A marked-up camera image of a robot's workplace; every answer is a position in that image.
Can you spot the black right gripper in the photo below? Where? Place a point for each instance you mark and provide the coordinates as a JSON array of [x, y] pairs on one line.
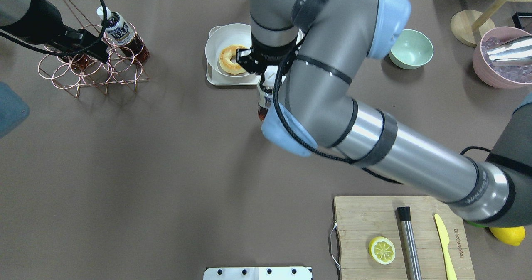
[[266, 52]]

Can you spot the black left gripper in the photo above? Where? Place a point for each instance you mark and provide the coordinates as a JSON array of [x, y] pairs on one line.
[[53, 23]]

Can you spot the tea bottle robot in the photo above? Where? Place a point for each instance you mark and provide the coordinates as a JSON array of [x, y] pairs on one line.
[[265, 88]]

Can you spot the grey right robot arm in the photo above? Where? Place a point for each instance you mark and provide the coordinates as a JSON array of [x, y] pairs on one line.
[[318, 46]]

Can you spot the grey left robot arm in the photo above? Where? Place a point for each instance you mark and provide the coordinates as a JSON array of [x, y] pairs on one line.
[[37, 25]]

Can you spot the tea bottle far left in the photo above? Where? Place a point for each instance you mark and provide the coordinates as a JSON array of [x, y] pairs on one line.
[[78, 61]]

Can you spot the tea bottle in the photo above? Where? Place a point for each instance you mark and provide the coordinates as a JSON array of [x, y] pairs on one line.
[[78, 61], [124, 35]]

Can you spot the tea bottle far right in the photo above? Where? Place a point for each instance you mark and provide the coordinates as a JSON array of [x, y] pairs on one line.
[[124, 35]]

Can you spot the cream rabbit print tray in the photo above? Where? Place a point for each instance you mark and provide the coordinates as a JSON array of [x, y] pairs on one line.
[[216, 78]]

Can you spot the glazed donut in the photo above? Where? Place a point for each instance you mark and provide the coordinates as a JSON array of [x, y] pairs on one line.
[[225, 60]]

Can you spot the white round plate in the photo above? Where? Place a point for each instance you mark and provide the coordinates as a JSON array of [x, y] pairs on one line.
[[228, 35]]

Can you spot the mint green bowl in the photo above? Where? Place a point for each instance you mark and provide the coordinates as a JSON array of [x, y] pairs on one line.
[[411, 50]]

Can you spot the wooden round stand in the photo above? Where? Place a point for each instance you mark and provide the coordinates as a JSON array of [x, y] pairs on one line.
[[469, 26]]

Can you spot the bamboo cutting board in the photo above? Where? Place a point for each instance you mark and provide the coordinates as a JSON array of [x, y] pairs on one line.
[[361, 218]]

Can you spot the half lemon slice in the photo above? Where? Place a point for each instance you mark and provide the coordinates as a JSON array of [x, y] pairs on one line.
[[382, 250]]

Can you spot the pink ice bucket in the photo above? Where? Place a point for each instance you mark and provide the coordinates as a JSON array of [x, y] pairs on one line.
[[487, 73]]

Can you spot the yellow plastic knife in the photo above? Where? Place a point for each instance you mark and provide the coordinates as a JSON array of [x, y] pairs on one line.
[[445, 241]]

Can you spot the silver metal scoop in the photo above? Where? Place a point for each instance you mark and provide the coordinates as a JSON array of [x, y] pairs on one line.
[[515, 52]]

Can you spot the steel muddler black tip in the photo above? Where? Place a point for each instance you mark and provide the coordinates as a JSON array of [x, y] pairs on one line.
[[409, 243]]

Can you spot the green lime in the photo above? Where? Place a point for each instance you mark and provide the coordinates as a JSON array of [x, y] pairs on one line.
[[474, 224]]

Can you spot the yellow lemon lower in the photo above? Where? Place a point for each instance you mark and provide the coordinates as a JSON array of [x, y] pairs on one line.
[[512, 236]]

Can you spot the copper wire bottle rack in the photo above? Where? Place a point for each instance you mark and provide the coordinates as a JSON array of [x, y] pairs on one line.
[[118, 70]]

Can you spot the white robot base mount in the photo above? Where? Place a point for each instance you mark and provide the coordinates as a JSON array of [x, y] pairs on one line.
[[259, 273]]

